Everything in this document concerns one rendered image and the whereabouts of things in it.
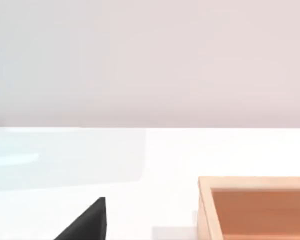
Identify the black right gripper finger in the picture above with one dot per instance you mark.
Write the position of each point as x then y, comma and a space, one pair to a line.
92, 223

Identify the shallow salmon-coloured box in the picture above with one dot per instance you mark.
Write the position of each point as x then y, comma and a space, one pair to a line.
255, 212

